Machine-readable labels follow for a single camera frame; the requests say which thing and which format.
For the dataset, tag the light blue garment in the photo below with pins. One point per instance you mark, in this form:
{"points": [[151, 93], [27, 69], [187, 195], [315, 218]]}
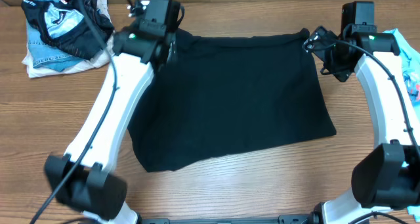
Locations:
{"points": [[410, 68]]}

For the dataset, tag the black and grey jersey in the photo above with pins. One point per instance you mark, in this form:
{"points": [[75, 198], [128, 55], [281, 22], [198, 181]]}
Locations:
{"points": [[80, 41]]}

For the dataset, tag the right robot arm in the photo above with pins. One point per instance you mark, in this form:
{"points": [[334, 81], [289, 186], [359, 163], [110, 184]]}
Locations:
{"points": [[387, 178]]}

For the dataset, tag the folded blue denim jeans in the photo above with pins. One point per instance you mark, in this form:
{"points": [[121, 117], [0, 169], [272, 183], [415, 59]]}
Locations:
{"points": [[46, 54]]}

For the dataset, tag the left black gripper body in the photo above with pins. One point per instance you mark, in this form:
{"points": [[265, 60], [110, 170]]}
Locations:
{"points": [[172, 50]]}

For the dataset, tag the folded white cloth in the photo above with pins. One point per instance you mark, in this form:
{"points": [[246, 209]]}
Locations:
{"points": [[100, 59]]}

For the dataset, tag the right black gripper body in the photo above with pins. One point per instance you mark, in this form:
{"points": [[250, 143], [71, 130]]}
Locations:
{"points": [[334, 62]]}

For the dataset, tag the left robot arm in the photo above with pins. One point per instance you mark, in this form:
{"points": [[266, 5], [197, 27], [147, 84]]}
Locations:
{"points": [[83, 178]]}

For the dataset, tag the black t-shirt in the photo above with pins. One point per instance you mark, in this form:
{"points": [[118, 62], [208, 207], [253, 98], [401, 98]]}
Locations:
{"points": [[229, 95]]}

